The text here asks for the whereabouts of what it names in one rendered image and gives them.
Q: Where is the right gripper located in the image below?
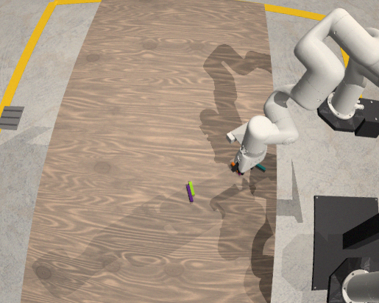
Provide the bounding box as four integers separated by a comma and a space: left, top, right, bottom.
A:
231, 147, 267, 176

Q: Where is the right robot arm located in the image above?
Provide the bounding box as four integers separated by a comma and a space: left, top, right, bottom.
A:
226, 8, 379, 157

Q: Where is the turquoise rod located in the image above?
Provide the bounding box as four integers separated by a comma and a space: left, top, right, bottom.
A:
256, 163, 266, 171

